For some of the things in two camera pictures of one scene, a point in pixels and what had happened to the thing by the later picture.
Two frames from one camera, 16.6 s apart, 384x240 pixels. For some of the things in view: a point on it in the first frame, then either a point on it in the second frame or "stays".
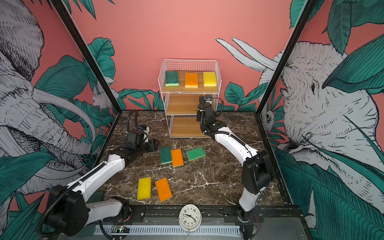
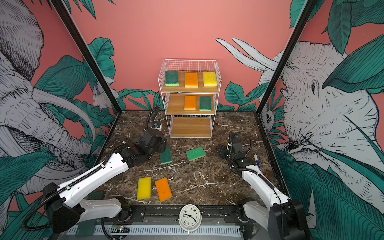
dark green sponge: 171,78 stays
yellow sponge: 209,79 stays
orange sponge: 177,157 -> 190,103
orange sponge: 191,80 stays
